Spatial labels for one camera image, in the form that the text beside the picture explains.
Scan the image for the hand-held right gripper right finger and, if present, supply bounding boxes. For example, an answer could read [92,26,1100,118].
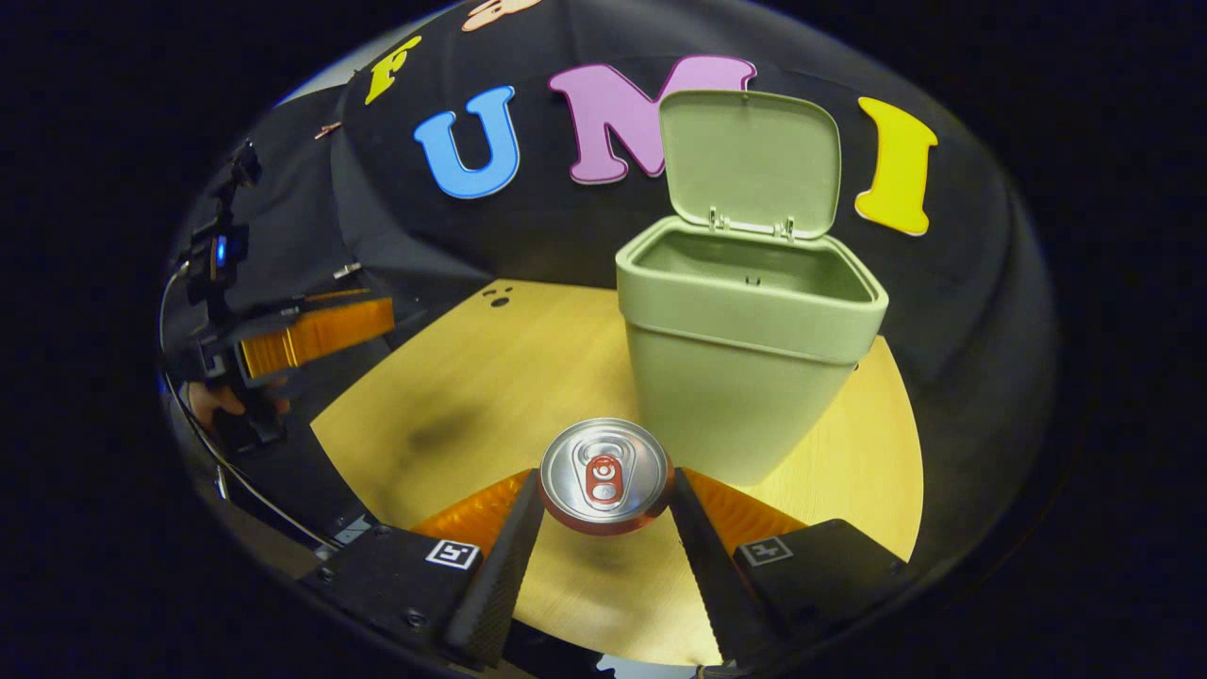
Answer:
[669,466,909,668]

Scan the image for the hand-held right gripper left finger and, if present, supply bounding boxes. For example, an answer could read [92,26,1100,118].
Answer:
[300,468,547,668]

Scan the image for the red pop can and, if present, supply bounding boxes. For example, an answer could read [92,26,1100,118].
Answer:
[537,418,675,537]

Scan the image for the green desktop garbage bin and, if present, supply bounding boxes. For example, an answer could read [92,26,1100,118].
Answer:
[615,89,890,487]

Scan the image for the wooden desktop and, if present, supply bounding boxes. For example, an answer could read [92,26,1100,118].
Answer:
[309,278,925,668]

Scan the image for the black backdrop cloth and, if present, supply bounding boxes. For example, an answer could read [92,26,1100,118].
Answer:
[165,0,1057,567]

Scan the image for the thin black cable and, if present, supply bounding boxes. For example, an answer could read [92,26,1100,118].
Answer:
[157,262,345,554]

